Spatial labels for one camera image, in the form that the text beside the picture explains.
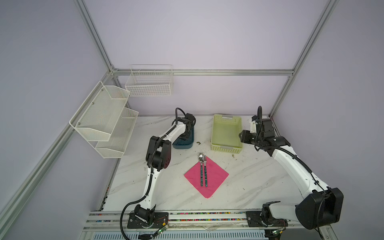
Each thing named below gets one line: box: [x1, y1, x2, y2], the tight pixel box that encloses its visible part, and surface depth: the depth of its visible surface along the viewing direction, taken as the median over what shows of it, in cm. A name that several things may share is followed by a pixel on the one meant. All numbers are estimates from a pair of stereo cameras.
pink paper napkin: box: [184, 156, 229, 199], surface depth 90 cm
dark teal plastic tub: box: [172, 126, 194, 149], surface depth 103 cm
